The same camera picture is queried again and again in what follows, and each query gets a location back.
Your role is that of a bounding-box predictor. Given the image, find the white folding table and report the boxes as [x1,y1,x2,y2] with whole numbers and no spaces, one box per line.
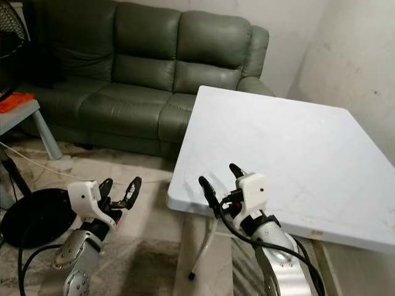
[167,86,395,282]

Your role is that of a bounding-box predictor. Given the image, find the thin white floor cable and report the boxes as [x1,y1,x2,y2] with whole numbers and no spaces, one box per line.
[0,142,94,183]

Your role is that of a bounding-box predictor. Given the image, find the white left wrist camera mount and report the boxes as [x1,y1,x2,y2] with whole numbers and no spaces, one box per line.
[67,180,118,224]

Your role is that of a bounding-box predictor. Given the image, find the grey-green leather sofa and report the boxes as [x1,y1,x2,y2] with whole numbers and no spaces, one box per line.
[31,0,275,158]

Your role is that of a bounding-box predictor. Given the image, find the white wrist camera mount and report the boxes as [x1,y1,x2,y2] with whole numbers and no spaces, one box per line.
[235,173,270,223]
[67,180,118,224]

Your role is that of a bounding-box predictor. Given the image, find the orange cloth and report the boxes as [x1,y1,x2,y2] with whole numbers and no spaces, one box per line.
[0,92,35,114]

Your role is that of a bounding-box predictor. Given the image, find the black standing fan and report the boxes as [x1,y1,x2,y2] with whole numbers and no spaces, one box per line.
[0,0,66,249]

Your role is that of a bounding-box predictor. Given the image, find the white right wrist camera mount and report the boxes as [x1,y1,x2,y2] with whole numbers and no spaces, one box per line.
[235,173,270,223]

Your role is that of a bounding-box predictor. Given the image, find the small grey side table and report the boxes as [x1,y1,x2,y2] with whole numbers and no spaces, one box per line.
[0,99,65,162]

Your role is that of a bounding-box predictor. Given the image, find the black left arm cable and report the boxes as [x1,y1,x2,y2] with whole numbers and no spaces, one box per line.
[16,227,70,296]

